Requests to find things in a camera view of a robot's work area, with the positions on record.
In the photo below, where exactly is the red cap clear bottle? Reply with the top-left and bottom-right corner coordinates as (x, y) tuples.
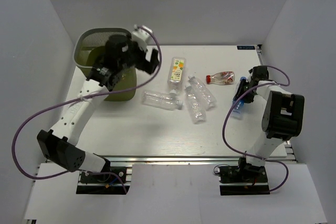
(206, 71), (235, 86)

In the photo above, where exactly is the dark blue corner label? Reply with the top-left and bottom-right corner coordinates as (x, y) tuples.
(237, 45), (255, 50)

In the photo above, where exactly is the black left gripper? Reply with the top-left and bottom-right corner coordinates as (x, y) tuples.
(119, 34), (160, 74)

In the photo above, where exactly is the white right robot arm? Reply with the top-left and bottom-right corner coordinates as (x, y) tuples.
(233, 66), (305, 182)

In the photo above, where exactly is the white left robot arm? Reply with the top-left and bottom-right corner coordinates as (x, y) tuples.
(37, 29), (160, 182)

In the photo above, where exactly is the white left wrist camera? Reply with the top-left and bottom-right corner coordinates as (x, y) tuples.
(131, 25), (153, 51)

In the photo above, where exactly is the olive green mesh bin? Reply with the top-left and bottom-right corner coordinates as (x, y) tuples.
(73, 28), (137, 91)

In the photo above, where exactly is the orange label juice bottle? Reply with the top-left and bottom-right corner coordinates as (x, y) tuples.
(167, 57), (186, 97)

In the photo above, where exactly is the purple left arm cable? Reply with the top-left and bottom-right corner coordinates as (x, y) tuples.
(12, 25), (163, 195)

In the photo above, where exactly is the clear crumpled bottle large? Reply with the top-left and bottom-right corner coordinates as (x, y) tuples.
(185, 83), (206, 124)

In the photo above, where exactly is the blue label crushed bottle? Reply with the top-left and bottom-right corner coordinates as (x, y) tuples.
(230, 77), (246, 120)

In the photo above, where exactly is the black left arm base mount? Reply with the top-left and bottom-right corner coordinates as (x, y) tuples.
(76, 160), (132, 195)

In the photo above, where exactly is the clear crumpled bottle small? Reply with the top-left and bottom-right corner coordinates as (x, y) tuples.
(188, 75), (217, 111)

